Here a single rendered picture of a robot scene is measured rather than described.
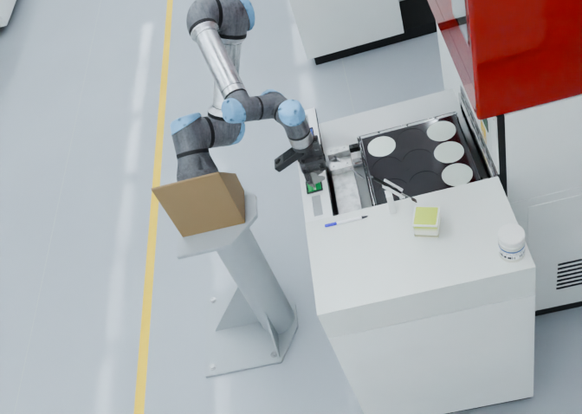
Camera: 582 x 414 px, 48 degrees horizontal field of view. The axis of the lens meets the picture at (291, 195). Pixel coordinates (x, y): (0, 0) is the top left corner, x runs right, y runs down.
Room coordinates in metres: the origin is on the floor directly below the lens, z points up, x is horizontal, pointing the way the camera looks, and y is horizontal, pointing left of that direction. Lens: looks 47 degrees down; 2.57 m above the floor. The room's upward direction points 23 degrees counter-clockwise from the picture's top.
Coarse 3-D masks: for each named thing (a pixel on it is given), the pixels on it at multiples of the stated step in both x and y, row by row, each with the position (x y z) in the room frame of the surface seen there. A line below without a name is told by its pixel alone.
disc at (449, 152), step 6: (444, 144) 1.51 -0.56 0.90; (450, 144) 1.50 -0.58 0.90; (456, 144) 1.49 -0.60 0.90; (438, 150) 1.49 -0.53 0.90; (444, 150) 1.48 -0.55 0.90; (450, 150) 1.47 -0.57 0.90; (456, 150) 1.46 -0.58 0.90; (462, 150) 1.45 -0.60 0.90; (438, 156) 1.47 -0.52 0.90; (444, 156) 1.46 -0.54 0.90; (450, 156) 1.45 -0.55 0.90; (456, 156) 1.43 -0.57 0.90; (444, 162) 1.43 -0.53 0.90; (450, 162) 1.42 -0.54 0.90
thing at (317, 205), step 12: (312, 108) 1.89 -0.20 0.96; (312, 120) 1.82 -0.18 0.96; (300, 168) 1.61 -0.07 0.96; (300, 180) 1.56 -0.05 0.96; (324, 180) 1.51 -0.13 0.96; (324, 192) 1.46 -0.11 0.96; (312, 204) 1.43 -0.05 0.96; (324, 204) 1.41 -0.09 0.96; (312, 216) 1.39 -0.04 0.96; (324, 216) 1.37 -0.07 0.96
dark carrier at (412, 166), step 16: (400, 128) 1.66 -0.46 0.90; (416, 128) 1.63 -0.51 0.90; (368, 144) 1.65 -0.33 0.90; (400, 144) 1.59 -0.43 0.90; (416, 144) 1.56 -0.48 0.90; (432, 144) 1.53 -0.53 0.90; (464, 144) 1.47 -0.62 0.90; (368, 160) 1.58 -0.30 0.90; (384, 160) 1.55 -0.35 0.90; (400, 160) 1.52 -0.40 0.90; (416, 160) 1.49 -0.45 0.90; (432, 160) 1.46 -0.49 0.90; (464, 160) 1.40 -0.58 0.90; (384, 176) 1.48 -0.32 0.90; (400, 176) 1.45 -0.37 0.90; (416, 176) 1.42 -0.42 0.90; (432, 176) 1.40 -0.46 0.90; (384, 192) 1.41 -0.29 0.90; (416, 192) 1.36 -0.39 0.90
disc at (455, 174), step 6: (450, 168) 1.40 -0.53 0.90; (456, 168) 1.39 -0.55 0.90; (462, 168) 1.38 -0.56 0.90; (468, 168) 1.37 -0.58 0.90; (444, 174) 1.38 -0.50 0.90; (450, 174) 1.37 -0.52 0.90; (456, 174) 1.36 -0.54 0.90; (462, 174) 1.35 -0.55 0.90; (468, 174) 1.34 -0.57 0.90; (444, 180) 1.36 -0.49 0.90; (450, 180) 1.35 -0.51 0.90; (456, 180) 1.34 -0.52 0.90; (462, 180) 1.33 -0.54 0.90; (468, 180) 1.32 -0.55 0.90
